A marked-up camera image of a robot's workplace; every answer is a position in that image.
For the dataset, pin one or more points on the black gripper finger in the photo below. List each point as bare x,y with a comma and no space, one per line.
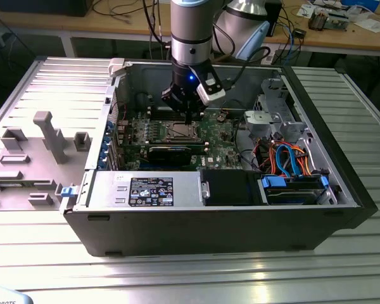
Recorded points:
198,106
174,99

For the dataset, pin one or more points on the silver CPU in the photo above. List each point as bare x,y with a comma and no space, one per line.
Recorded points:
181,130

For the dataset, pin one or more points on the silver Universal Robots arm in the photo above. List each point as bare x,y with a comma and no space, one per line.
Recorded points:
190,25

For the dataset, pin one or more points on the black RAM slot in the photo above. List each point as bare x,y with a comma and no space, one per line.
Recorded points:
155,110
206,149
206,144
158,116

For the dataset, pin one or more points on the green motherboard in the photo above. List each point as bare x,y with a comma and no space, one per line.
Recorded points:
221,149

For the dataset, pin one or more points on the black graphics card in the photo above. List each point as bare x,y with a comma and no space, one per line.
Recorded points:
169,155

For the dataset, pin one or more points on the grey case latch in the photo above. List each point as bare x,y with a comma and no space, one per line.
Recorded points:
117,66

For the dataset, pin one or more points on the blue card retention clip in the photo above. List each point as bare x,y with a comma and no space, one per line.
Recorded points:
102,163
110,127
105,147

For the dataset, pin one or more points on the grey metal drive cage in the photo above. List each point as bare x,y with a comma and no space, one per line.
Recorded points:
272,118

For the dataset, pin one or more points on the wooden desk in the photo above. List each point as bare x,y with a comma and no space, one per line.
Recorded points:
114,28

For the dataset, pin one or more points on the black tower box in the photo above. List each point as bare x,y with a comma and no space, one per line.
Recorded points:
276,19

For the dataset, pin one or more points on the silver power supply unit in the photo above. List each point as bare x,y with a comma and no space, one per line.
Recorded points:
107,190

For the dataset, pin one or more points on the small black box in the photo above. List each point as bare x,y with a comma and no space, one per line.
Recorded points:
299,33

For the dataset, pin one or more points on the black open PC case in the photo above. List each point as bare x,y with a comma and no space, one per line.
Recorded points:
177,231

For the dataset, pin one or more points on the hard disk in blue carrier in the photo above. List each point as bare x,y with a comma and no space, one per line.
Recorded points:
291,196

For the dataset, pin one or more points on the white card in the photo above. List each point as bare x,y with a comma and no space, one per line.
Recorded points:
305,10

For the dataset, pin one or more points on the blue plastic clip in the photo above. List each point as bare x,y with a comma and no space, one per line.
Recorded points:
68,192

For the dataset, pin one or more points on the copper heatsink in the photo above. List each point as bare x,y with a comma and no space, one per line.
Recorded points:
318,20

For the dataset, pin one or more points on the black computer box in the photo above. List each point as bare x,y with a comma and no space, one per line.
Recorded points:
41,8

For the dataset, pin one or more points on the green circuit board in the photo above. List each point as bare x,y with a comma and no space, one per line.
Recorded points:
339,22

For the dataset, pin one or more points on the grey parts rack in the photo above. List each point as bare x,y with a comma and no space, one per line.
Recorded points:
35,193

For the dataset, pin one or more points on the white papers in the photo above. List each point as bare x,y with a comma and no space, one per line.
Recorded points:
372,25

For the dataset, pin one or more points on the blue box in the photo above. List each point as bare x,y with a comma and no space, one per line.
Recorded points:
361,3

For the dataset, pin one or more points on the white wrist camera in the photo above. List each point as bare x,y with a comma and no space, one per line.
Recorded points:
212,93

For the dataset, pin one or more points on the silver metal bracket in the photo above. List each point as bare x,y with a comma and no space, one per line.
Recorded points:
205,189

